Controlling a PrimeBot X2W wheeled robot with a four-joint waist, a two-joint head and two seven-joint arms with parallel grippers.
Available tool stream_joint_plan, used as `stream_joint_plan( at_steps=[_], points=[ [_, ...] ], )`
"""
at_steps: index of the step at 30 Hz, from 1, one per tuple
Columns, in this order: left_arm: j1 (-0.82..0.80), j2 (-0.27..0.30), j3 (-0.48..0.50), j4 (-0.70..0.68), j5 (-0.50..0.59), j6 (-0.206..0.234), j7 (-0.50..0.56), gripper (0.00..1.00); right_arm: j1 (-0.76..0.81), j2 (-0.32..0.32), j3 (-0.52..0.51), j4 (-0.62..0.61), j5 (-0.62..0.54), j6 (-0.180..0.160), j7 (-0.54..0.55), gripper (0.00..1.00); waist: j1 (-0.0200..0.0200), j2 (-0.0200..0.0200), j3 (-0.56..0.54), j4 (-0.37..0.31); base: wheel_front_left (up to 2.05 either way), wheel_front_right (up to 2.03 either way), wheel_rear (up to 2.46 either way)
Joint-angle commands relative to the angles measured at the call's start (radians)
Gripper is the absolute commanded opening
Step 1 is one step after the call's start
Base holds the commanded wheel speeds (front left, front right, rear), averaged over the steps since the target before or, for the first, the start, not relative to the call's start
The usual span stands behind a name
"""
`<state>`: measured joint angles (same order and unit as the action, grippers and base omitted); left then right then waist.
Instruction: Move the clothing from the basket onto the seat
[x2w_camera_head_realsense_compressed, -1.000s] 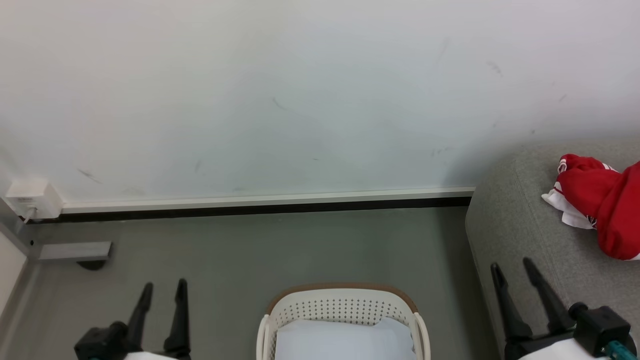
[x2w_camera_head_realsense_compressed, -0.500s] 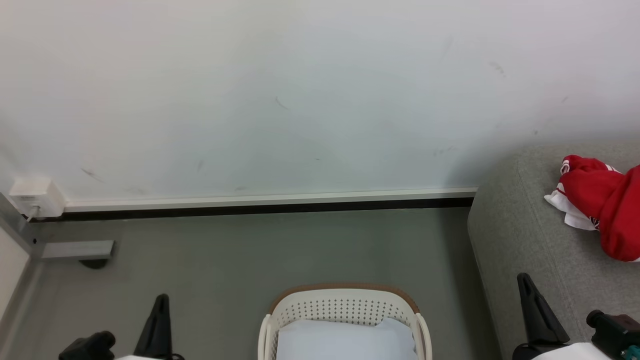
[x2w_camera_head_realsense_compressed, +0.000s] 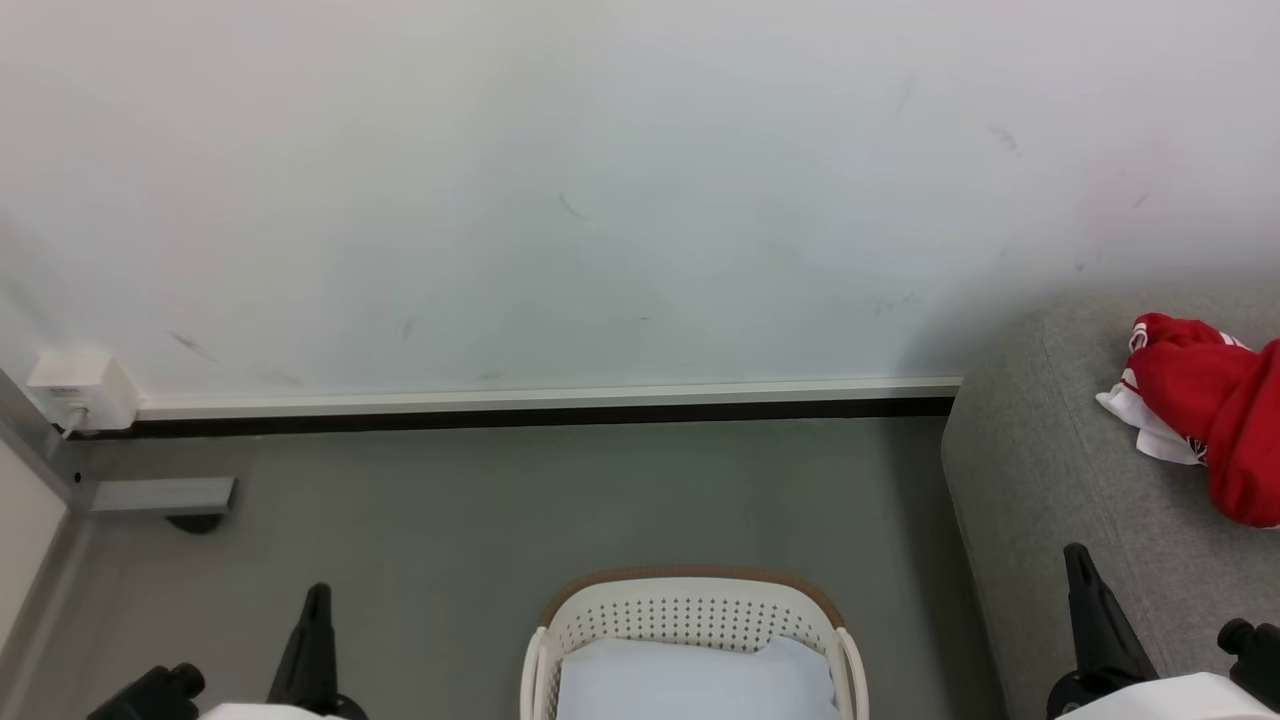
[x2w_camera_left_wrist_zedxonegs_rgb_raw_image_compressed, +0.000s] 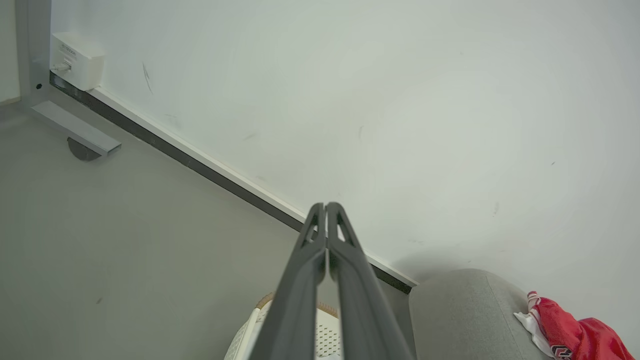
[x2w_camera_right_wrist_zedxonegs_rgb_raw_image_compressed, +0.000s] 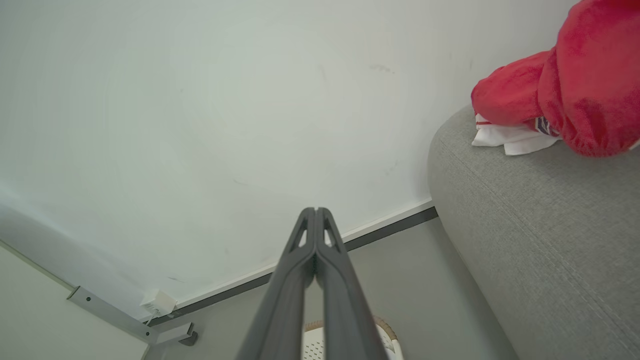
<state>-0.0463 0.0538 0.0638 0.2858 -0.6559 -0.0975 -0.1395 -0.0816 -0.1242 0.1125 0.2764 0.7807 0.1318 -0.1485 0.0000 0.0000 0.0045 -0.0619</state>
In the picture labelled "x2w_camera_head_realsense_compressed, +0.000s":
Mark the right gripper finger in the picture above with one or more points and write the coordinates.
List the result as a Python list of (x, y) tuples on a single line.
[(1105, 630), (1258, 655)]

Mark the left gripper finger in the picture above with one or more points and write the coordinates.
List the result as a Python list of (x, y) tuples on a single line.
[(310, 660), (150, 692)]

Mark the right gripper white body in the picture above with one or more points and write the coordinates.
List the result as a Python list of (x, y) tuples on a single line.
[(1170, 700)]

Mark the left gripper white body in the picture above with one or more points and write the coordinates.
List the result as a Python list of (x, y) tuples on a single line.
[(260, 713)]

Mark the white perforated laundry basket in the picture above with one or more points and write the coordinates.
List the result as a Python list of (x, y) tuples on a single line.
[(690, 610)]

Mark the light blue clothing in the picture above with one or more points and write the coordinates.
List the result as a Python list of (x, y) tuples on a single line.
[(695, 685)]

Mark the grey fabric sofa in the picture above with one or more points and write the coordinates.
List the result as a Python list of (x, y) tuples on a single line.
[(1060, 480)]

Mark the grey metal foot bar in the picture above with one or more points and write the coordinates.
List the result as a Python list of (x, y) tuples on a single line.
[(160, 495)]

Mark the grey framed partition panel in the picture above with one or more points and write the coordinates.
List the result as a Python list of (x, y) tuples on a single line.
[(25, 520)]

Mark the red and white garment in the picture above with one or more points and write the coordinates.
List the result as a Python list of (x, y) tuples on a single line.
[(1215, 410)]

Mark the white baseboard with black strip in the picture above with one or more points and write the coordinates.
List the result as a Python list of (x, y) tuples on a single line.
[(540, 402)]

